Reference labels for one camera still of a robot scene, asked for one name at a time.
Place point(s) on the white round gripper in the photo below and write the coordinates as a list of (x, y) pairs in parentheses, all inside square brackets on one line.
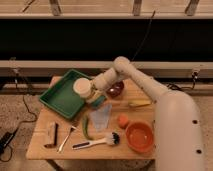
[(84, 88)]

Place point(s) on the metal cup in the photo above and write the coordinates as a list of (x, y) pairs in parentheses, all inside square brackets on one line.
[(90, 100)]

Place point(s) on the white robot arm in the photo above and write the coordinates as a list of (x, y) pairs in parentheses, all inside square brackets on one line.
[(177, 128)]

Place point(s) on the green plastic tray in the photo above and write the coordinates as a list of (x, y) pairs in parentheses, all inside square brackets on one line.
[(61, 97)]

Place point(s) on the dark red bowl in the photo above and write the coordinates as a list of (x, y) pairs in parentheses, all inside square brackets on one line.
[(115, 90)]

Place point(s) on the green chili pepper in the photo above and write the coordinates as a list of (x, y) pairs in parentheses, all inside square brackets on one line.
[(85, 122)]

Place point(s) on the small orange fruit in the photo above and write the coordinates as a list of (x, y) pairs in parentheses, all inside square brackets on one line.
[(122, 121)]

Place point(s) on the white dish brush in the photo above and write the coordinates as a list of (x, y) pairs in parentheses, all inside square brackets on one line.
[(110, 139)]

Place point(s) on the orange bowl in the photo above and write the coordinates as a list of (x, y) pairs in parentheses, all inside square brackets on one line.
[(139, 136)]

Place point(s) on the black power adapter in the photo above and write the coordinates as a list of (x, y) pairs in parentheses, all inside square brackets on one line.
[(5, 140)]

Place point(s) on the brown handled scraper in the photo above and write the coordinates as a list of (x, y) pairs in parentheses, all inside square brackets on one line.
[(51, 135)]

